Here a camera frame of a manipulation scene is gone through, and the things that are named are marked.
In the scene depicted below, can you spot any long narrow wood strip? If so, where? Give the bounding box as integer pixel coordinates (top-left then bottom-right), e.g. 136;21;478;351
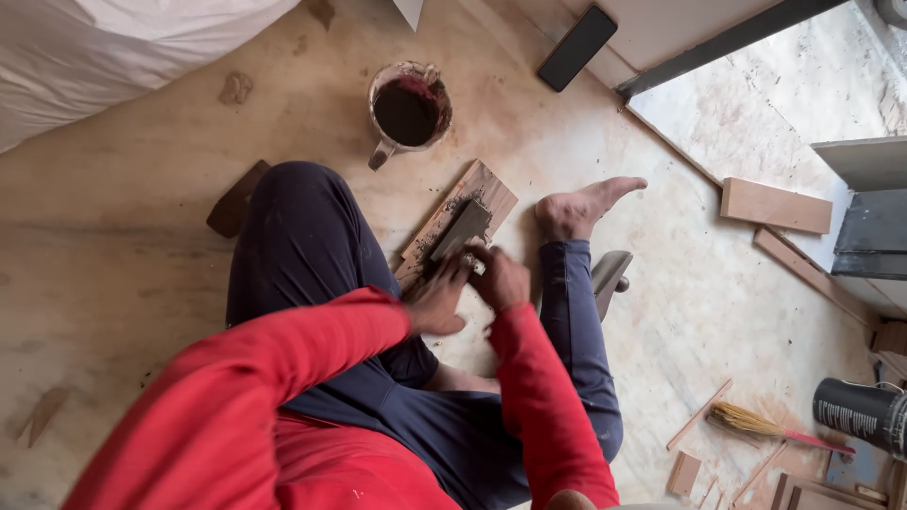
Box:
753;227;880;328

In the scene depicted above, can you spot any person's right leg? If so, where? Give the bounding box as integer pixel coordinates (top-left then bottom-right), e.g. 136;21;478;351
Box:
397;176;649;510

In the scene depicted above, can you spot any thin wood sliver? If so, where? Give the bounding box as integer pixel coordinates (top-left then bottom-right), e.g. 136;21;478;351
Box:
665;378;735;452

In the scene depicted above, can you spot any dark brown wood piece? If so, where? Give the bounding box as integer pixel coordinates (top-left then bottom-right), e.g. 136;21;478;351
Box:
206;159;272;239

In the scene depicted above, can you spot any grey sharpening stone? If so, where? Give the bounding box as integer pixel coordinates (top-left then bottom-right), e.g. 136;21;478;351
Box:
428;199;494;264

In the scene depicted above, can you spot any short light wood plank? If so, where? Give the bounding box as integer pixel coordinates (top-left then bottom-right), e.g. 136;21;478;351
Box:
720;177;834;236

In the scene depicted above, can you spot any stained mug of dark liquid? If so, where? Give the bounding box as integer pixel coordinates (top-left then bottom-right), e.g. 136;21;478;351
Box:
366;61;454;172

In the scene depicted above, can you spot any straw broom with red handle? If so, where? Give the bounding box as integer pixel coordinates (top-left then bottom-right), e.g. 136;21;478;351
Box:
706;401;857;456

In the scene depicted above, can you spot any person's left leg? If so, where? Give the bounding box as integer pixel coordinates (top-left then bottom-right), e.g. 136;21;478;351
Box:
225;161;440;398

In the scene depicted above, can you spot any person's right hand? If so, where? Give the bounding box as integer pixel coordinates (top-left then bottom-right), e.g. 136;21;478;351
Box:
464;243;532;315

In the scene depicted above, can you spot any person's left hand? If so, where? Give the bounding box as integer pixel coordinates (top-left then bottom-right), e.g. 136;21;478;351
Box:
402;256;474;337

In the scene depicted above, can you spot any dark door frame bar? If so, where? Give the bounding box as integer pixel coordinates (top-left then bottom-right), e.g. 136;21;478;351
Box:
614;0;849;99

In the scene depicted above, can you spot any black cylindrical can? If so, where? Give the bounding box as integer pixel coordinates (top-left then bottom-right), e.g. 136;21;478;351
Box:
812;377;907;463

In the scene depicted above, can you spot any white plastic sack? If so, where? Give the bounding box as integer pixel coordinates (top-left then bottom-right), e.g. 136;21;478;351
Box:
0;0;302;154

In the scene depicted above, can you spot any black phone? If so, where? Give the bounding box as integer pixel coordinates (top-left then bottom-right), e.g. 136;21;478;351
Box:
536;5;619;94

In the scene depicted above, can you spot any grey metal cabinet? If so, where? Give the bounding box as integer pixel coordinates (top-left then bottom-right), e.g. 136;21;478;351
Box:
811;136;907;281

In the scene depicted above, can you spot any heap of wood offcuts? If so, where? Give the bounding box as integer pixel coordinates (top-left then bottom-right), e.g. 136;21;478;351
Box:
730;442;907;510

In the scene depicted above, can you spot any wooden board under stone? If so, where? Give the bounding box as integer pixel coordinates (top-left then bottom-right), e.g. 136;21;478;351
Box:
394;159;520;286

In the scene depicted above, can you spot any small square wood block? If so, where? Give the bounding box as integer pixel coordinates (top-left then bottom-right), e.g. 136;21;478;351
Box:
666;451;703;498

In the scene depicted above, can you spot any person's leg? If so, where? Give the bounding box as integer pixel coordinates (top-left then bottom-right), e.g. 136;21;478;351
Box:
397;176;649;510
225;161;440;398

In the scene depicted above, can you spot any grey metal tool with knob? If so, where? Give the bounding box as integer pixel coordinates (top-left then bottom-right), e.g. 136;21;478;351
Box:
591;250;634;324

